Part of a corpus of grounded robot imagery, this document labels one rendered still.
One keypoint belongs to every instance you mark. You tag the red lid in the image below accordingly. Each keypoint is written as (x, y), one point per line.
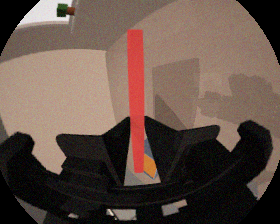
(135, 52)

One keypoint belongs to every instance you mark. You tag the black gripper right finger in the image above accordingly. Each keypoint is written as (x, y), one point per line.
(167, 145)

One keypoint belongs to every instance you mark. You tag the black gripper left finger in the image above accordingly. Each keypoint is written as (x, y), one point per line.
(111, 147)

